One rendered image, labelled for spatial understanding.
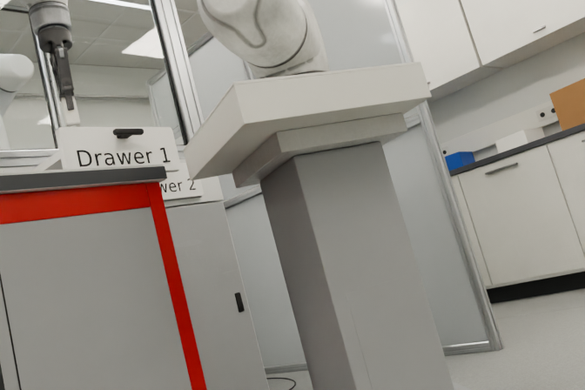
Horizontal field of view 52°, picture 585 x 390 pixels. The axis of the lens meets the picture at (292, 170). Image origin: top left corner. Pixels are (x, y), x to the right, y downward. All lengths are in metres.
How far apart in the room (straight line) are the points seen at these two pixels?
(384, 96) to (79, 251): 0.58
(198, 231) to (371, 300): 0.87
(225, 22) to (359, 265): 0.50
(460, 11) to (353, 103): 3.52
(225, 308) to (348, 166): 0.86
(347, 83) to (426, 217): 1.72
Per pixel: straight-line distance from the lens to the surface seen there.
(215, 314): 1.88
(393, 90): 1.14
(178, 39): 2.15
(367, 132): 1.17
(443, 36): 4.61
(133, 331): 1.04
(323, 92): 1.06
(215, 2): 1.06
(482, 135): 4.77
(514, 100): 4.72
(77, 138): 1.37
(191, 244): 1.87
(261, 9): 1.05
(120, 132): 1.38
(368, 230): 1.17
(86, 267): 1.01
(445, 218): 2.71
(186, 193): 1.89
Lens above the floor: 0.51
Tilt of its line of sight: 10 degrees up
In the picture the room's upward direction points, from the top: 15 degrees counter-clockwise
